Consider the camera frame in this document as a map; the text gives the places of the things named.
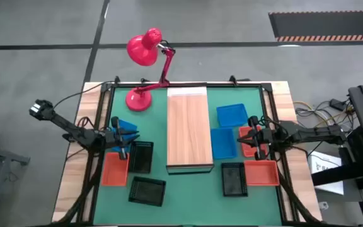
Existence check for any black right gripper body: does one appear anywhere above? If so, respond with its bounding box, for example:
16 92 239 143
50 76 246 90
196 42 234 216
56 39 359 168
248 115 280 161

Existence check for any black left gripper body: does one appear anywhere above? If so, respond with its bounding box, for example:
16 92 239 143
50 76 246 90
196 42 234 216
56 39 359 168
104 115 129 161

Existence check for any blue plastic basket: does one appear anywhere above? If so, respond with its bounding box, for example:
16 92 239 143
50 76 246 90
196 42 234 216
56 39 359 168
210 127 238 160
110 119 138 154
216 103 249 128

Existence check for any black plastic basket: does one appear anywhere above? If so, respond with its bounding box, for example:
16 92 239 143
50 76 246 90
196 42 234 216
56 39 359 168
128 176 167 207
128 141 154 174
221 162 248 197

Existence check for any orange plastic basket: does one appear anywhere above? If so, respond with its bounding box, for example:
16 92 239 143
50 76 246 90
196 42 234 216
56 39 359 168
101 152 130 187
243 160 280 187
238 125 269 158

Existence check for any red desk lamp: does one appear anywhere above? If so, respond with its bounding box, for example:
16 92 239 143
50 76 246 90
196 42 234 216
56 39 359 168
125 27 176 112

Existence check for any white printed box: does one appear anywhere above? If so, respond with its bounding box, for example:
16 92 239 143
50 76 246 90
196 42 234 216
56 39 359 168
307 150 345 196

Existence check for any black power adapter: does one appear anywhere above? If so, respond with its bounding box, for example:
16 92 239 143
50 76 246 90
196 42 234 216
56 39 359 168
329 98 347 112

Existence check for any green table mat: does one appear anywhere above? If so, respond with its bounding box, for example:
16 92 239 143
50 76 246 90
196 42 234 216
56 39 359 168
93 86 283 226

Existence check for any black orange striped floor mat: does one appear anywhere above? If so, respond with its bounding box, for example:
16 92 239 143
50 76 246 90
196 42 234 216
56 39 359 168
268 11 363 42

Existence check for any yellow cable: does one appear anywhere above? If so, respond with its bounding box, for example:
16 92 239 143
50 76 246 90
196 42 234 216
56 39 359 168
293 100 357 126

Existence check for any black aluminium table frame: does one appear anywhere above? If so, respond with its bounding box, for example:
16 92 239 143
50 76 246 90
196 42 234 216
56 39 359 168
52 75 324 227

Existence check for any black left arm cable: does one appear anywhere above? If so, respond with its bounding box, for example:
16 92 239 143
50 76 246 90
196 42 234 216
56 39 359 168
51 81 115 111

